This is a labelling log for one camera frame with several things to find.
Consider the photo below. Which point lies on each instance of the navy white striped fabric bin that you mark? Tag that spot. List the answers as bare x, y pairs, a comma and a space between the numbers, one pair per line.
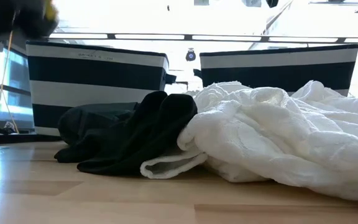
278, 73

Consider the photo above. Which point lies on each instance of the black ceiling rail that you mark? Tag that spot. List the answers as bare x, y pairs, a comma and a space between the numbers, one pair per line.
188, 37

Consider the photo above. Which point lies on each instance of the black garment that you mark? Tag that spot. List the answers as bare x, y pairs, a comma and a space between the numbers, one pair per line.
141, 137

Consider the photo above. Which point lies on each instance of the blue window panel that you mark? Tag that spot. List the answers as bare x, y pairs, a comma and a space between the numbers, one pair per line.
15, 77

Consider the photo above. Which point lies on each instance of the black aluminium table frame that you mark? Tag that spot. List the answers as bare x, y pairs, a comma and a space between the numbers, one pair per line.
11, 139

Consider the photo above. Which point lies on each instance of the round black hanging device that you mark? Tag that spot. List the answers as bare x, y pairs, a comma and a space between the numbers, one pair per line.
190, 56

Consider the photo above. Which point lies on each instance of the small grey cloth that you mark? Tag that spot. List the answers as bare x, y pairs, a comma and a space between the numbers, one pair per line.
9, 127

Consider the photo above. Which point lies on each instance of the large crinkled white garment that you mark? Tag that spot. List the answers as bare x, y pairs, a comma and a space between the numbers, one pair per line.
275, 133

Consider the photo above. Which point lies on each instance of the navy white striped lettered bin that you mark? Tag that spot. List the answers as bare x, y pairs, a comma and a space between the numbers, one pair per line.
95, 74

